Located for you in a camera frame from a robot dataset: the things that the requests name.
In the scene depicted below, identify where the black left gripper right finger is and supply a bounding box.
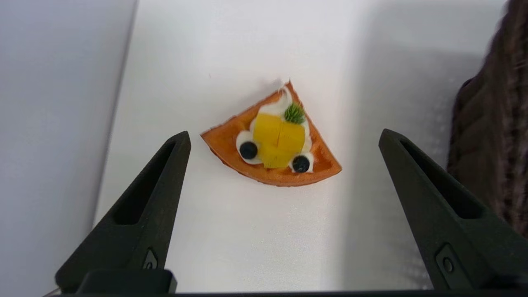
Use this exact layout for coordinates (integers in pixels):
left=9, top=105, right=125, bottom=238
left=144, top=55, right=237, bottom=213
left=379, top=129, right=528, bottom=290

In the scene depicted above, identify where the triangle waffle bread with fruit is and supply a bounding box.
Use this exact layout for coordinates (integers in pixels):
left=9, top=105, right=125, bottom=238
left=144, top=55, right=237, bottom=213
left=200, top=80, right=343, bottom=187

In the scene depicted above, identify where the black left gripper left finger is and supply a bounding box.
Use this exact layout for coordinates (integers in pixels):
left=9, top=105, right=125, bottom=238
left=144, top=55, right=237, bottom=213
left=55, top=131, right=191, bottom=292

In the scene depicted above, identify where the dark brown wicker basket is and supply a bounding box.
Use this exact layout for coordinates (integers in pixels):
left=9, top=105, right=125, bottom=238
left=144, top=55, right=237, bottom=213
left=447, top=0, right=528, bottom=240

